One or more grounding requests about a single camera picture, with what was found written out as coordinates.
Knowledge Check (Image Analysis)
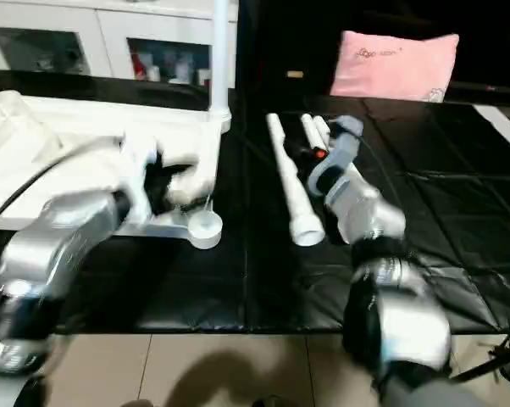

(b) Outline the white glass-door cabinet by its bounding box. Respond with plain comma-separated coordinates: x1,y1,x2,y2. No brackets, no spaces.
0,0,239,87

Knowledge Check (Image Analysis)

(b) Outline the red bottle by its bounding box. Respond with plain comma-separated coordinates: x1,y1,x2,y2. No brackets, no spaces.
131,53,146,81

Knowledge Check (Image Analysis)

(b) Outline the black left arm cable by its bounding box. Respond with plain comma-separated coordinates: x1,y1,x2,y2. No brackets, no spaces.
0,136,125,234

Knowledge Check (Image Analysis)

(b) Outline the black work mat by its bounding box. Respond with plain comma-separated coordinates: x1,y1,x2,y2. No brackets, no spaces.
0,70,510,333

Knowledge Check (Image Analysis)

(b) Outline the black tripod stand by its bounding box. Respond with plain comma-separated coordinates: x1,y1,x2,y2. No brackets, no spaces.
450,333,510,384

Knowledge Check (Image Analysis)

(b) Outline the pink pillow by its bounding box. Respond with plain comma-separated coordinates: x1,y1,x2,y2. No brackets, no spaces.
330,31,461,103

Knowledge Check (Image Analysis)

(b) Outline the white plastic table top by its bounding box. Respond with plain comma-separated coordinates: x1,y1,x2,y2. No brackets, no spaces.
0,91,233,251

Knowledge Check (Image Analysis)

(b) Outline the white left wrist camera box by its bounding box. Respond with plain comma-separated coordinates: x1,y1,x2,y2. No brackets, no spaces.
118,136,164,228

